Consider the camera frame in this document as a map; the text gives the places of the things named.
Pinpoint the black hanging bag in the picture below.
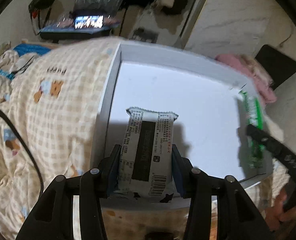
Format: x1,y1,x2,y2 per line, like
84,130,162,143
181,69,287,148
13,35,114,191
28,0,55,36

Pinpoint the pink folded blanket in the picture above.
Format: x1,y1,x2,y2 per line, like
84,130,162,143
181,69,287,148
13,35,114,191
215,53,278,106

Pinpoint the thick black cable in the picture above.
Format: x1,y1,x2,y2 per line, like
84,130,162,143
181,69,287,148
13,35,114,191
0,104,45,196

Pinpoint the black office chair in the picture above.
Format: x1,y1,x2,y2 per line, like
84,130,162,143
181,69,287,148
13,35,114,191
255,44,296,90

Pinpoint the black side table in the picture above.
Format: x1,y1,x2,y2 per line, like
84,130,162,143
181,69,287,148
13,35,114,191
39,23,119,43

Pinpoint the white black snack packet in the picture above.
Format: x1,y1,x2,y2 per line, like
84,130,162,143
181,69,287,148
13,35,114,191
114,107,178,203

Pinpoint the beige checkered puppy duvet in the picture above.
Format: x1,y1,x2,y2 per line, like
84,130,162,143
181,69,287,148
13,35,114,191
0,37,128,239

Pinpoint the white shallow cardboard box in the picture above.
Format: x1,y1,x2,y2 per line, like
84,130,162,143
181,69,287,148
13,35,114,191
91,41,272,188

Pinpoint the green snack bar packet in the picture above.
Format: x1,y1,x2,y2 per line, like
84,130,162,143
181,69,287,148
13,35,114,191
239,90,264,168

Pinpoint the person's right hand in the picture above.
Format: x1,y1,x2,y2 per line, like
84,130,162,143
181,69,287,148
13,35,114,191
265,187,296,231

